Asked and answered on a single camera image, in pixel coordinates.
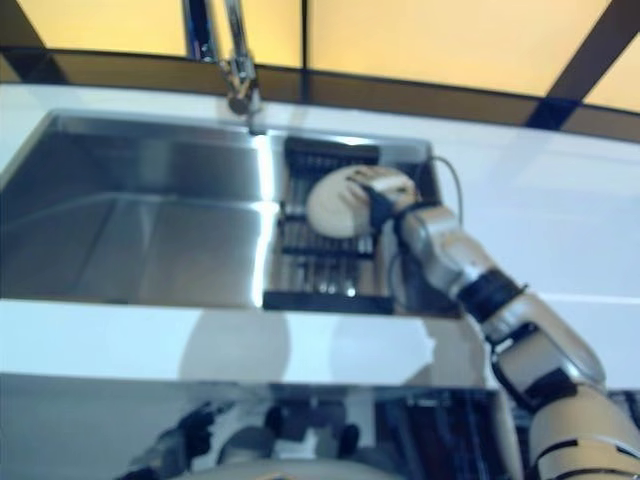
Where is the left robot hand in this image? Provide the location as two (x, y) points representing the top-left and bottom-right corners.
(164, 399), (222, 457)

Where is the beige round plate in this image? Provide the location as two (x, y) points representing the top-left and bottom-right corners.
(305, 164), (419, 239)

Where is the open dishwasher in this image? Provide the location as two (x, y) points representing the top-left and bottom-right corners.
(374, 387), (640, 480)

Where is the beige robot torso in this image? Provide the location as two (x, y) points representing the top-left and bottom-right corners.
(169, 457), (401, 480)

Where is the black sink dish rack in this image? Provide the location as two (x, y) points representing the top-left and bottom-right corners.
(263, 135), (432, 316)

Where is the stainless steel sink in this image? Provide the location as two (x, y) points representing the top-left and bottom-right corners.
(0, 110), (464, 319)

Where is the chrome kitchen faucet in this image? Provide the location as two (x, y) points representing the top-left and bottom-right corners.
(180, 0), (264, 134)

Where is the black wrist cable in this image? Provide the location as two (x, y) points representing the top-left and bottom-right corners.
(388, 154), (464, 307)

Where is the black window frame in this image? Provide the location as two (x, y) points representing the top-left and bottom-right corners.
(0, 0), (640, 144)

